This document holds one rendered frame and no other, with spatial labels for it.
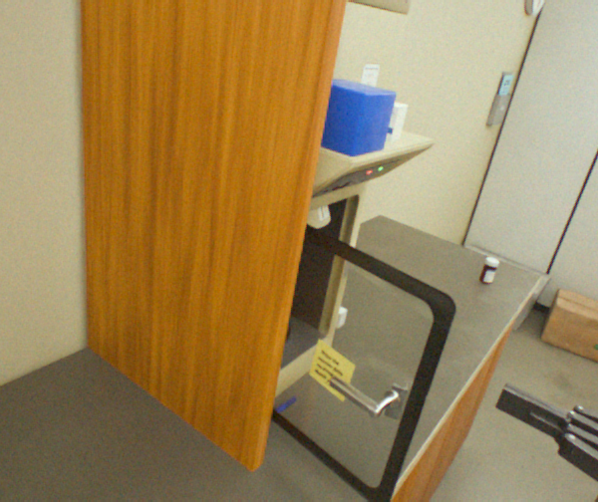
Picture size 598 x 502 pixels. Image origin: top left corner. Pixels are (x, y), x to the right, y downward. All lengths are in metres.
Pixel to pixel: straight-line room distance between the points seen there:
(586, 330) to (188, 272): 3.09
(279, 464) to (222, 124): 0.61
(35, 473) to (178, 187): 0.52
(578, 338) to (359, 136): 3.10
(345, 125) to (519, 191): 3.19
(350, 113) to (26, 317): 0.76
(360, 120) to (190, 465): 0.65
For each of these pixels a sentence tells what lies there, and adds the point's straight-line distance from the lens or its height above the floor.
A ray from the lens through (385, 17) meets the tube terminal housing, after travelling 0.96.
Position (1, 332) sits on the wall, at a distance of 1.15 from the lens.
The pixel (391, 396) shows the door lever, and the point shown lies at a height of 1.21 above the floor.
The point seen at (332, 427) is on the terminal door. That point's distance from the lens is 0.89.
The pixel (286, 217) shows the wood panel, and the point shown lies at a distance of 0.70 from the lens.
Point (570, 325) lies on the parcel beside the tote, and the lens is 3.67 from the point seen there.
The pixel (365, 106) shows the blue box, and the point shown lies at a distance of 0.73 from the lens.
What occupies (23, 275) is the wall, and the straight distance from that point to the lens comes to 1.11.
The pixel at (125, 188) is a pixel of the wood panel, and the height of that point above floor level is 1.35.
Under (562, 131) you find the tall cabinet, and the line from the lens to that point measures 3.79.
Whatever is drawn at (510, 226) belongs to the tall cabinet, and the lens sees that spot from 3.94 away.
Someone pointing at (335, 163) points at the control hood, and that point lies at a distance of 0.74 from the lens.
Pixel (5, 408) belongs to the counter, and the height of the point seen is 0.94.
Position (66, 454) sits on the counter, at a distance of 1.02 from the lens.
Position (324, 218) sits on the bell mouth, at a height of 1.33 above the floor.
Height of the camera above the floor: 1.68
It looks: 25 degrees down
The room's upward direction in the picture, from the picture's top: 10 degrees clockwise
